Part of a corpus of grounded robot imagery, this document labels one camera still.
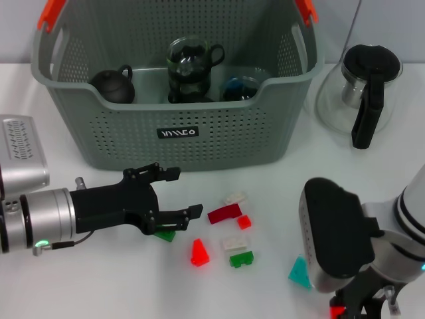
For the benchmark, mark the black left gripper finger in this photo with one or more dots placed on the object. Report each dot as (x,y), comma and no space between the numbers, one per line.
(196,212)
(172,174)

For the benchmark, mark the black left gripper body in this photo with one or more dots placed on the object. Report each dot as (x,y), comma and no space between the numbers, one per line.
(116,206)

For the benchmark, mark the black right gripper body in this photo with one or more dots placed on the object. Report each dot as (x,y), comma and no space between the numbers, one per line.
(358,295)

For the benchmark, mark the glass teacup with black base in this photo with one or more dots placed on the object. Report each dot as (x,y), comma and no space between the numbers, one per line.
(189,93)
(186,60)
(254,86)

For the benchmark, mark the blue toy brick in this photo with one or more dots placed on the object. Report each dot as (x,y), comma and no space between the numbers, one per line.
(234,88)

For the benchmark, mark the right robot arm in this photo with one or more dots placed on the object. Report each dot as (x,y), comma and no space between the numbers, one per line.
(332,232)

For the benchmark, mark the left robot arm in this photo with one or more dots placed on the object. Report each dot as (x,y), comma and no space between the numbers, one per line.
(50,219)

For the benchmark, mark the grey perforated plastic storage bin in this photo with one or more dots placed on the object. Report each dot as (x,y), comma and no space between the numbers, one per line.
(216,139)

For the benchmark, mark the dark red arch brick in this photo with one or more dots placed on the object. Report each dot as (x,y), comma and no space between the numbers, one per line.
(222,214)

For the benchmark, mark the bright green toy brick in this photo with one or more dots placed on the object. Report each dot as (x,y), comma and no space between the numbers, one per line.
(166,236)

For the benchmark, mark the white toy brick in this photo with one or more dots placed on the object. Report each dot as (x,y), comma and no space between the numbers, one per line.
(235,198)
(234,244)

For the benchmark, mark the bright red slope brick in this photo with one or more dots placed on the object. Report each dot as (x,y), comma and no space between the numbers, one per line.
(199,254)

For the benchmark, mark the small red toy brick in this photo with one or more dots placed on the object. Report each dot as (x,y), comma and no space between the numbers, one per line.
(244,222)

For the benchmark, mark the cyan flat toy plate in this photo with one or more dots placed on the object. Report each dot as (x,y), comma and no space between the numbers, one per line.
(299,274)

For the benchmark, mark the dark green arch brick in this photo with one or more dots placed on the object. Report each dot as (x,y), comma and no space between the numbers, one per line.
(240,260)

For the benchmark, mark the black clay teapot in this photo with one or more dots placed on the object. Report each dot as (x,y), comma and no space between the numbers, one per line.
(113,88)

